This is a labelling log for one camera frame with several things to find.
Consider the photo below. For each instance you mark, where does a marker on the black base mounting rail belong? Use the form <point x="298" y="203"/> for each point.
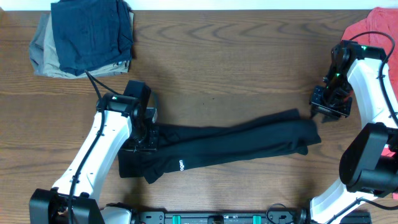
<point x="278" y="214"/>

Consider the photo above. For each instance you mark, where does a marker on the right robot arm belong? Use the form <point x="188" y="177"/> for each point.
<point x="358" y="73"/>

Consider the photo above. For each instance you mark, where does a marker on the red t-shirt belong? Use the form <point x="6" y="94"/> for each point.
<point x="381" y="20"/>

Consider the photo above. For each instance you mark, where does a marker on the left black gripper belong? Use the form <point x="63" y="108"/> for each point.
<point x="144" y="142"/>

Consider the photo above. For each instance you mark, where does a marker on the black t-shirt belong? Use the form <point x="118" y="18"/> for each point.
<point x="187" y="147"/>

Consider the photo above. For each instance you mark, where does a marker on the folded navy blue garment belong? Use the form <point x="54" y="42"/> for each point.
<point x="90" y="34"/>

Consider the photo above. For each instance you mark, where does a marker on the folded beige garment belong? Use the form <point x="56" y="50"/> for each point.
<point x="52" y="65"/>

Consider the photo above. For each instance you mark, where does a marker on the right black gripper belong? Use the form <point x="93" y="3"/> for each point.
<point x="329" y="109"/>

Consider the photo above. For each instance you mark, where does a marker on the folded grey garment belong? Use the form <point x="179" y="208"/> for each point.
<point x="36" y="46"/>

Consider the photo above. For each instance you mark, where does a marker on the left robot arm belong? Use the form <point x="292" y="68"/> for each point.
<point x="122" y="123"/>

